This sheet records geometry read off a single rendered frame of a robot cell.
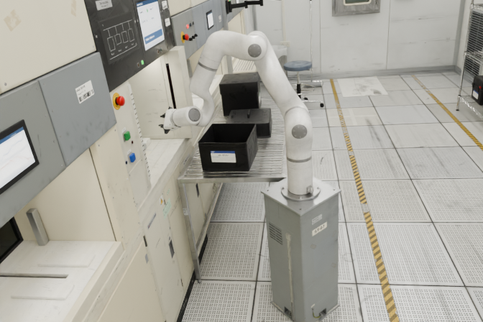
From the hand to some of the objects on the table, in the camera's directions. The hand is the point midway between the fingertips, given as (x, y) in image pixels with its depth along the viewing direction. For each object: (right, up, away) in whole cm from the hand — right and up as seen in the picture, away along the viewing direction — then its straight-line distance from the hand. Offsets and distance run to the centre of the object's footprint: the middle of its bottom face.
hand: (163, 121), depth 197 cm
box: (+41, +15, +108) cm, 117 cm away
